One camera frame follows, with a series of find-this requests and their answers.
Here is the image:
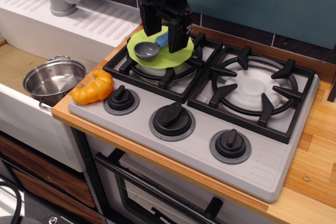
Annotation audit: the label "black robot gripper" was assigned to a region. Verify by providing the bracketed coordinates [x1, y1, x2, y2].
[139, 0, 192, 53]

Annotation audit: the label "white toy sink unit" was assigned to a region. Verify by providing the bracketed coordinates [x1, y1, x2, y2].
[1, 0, 141, 172]

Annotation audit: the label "black right stove knob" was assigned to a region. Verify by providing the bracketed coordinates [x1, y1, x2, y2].
[209, 129, 251, 165]

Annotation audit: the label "orange plastic croissant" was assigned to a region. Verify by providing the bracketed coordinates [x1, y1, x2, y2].
[72, 70, 114, 104]

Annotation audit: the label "black left burner grate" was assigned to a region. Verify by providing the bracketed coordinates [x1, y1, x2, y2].
[103, 33, 223, 103]

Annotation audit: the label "black stove knob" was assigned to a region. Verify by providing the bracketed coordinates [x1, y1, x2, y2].
[103, 85, 140, 116]
[149, 102, 196, 142]
[209, 129, 251, 165]

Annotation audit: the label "black right burner grate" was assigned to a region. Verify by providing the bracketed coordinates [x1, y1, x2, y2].
[187, 45, 320, 144]

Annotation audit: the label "black burner grate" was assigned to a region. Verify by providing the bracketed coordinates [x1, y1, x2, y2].
[103, 33, 223, 103]
[187, 45, 320, 144]

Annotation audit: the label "grey spoon with blue handle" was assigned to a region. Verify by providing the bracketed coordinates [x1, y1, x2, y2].
[133, 31, 169, 61]

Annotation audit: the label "black braided cable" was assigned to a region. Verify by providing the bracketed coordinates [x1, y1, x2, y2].
[0, 181, 25, 224]

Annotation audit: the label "black middle stove knob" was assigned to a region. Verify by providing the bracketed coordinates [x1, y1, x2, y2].
[149, 102, 196, 142]

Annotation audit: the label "wooden drawer fronts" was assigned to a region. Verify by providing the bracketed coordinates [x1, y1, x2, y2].
[1, 132, 104, 223]

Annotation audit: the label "black oven door handle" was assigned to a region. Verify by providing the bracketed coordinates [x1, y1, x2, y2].
[94, 153, 223, 223]

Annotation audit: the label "toy oven door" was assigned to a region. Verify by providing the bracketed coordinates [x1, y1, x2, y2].
[94, 148, 268, 223]

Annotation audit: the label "stainless steel pot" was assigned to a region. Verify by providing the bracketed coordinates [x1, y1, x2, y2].
[23, 55, 86, 110]

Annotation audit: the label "lime green plastic plate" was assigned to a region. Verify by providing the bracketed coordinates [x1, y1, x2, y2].
[127, 26, 194, 69]

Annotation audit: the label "black left stove knob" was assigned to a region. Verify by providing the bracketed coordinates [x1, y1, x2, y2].
[103, 85, 140, 116]

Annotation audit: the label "grey toy stove top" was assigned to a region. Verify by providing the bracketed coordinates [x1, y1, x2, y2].
[67, 20, 320, 204]

